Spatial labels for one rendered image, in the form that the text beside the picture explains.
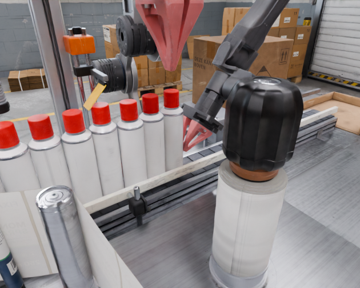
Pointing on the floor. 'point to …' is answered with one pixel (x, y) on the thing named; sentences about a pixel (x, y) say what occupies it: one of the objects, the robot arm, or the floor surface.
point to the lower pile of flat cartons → (27, 80)
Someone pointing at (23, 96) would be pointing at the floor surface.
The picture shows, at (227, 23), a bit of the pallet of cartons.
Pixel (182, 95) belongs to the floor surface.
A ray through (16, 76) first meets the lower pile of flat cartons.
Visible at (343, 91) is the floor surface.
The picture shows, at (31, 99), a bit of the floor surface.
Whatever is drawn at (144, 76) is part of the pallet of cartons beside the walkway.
